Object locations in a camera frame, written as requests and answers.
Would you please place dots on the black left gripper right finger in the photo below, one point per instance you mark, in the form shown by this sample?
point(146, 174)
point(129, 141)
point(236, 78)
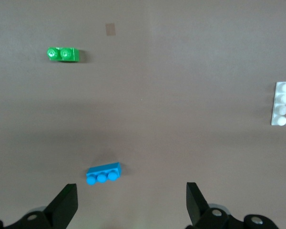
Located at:
point(197, 210)

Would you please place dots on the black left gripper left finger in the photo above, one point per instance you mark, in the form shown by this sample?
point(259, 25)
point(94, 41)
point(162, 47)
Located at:
point(62, 210)

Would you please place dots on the white studded base plate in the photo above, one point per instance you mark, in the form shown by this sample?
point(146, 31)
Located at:
point(281, 102)

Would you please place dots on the blue three-stud block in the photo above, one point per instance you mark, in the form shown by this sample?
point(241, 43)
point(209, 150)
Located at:
point(103, 173)

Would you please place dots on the green two-stud block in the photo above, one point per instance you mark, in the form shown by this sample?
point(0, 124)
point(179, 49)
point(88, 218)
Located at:
point(64, 55)

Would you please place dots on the brown tape mark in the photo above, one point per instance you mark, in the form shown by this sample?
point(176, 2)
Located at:
point(110, 29)

